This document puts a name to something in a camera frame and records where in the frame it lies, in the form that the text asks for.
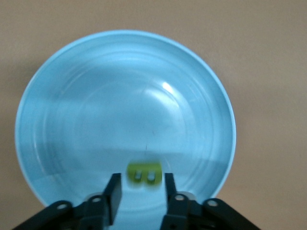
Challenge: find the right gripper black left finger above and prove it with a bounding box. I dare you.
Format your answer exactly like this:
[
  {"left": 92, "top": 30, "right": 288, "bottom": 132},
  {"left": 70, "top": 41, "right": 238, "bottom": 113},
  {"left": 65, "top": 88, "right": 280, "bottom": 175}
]
[{"left": 13, "top": 172, "right": 123, "bottom": 230}]

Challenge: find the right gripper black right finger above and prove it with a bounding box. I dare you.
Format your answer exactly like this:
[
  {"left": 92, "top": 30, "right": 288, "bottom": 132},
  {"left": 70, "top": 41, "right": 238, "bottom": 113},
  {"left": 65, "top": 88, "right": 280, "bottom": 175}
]
[{"left": 160, "top": 172, "right": 261, "bottom": 230}]

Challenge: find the green foam letter B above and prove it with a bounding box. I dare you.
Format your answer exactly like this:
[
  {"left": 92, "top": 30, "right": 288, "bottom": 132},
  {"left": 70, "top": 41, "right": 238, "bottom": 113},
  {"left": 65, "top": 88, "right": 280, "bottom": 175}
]
[{"left": 126, "top": 162, "right": 161, "bottom": 186}]

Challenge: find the blue plate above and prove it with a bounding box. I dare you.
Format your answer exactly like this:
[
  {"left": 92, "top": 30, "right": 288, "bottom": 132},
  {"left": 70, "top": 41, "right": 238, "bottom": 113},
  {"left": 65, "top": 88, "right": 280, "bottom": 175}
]
[{"left": 14, "top": 29, "right": 237, "bottom": 216}]

